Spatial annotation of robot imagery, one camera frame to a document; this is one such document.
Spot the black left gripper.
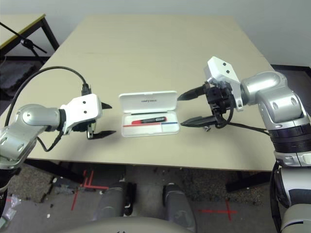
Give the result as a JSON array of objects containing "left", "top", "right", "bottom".
[{"left": 72, "top": 101, "right": 117, "bottom": 141}]

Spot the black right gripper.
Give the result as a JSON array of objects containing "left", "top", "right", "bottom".
[{"left": 176, "top": 83, "right": 235, "bottom": 128}]

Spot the black marker with red cap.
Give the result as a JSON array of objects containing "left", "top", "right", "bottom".
[{"left": 131, "top": 116, "right": 168, "bottom": 125}]

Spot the white plastic pencil case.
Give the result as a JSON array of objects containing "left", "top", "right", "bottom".
[{"left": 118, "top": 90, "right": 181, "bottom": 138}]

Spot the red tape corner mark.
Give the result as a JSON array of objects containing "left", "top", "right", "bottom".
[{"left": 71, "top": 169, "right": 109, "bottom": 211}]

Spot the grey robot left leg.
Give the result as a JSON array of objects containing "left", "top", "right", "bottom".
[{"left": 93, "top": 182, "right": 137, "bottom": 221}]

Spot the grey robot leg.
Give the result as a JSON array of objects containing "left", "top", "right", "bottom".
[
  {"left": 93, "top": 182, "right": 137, "bottom": 221},
  {"left": 162, "top": 184, "right": 197, "bottom": 231}
]

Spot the grey robot right leg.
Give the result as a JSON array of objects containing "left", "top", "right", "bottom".
[{"left": 162, "top": 184, "right": 197, "bottom": 231}]

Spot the black tripod stand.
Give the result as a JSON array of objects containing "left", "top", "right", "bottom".
[{"left": 0, "top": 21, "right": 48, "bottom": 65}]

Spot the grey robot torso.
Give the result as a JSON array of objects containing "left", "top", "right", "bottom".
[{"left": 80, "top": 217, "right": 195, "bottom": 233}]

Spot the clear plastic bag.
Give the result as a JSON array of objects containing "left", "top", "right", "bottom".
[{"left": 0, "top": 194, "right": 21, "bottom": 228}]

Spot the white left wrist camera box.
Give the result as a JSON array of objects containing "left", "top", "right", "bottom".
[{"left": 59, "top": 93, "right": 103, "bottom": 135}]

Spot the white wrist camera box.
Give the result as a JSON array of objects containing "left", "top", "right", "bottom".
[
  {"left": 203, "top": 56, "right": 244, "bottom": 112},
  {"left": 59, "top": 93, "right": 103, "bottom": 135}
]

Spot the thin black right gripper cable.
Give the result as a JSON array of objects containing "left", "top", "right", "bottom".
[{"left": 213, "top": 106, "right": 235, "bottom": 129}]

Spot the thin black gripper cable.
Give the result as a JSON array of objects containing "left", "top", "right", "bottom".
[
  {"left": 213, "top": 106, "right": 235, "bottom": 129},
  {"left": 36, "top": 130, "right": 64, "bottom": 153}
]

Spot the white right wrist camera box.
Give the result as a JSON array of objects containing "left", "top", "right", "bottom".
[{"left": 203, "top": 56, "right": 244, "bottom": 112}]

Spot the thick black right camera cable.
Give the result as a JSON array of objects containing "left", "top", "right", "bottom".
[{"left": 225, "top": 121, "right": 271, "bottom": 135}]

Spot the thick black camera cable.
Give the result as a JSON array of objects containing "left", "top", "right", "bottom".
[
  {"left": 225, "top": 121, "right": 271, "bottom": 135},
  {"left": 4, "top": 67, "right": 92, "bottom": 127}
]

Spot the thin black left gripper cable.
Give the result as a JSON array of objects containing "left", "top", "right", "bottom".
[{"left": 36, "top": 130, "right": 64, "bottom": 153}]

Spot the thick black left camera cable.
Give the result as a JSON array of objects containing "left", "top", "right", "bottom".
[{"left": 4, "top": 67, "right": 92, "bottom": 127}]

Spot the beige side table black frame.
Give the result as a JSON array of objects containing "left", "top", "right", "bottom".
[{"left": 0, "top": 13, "right": 60, "bottom": 59}]

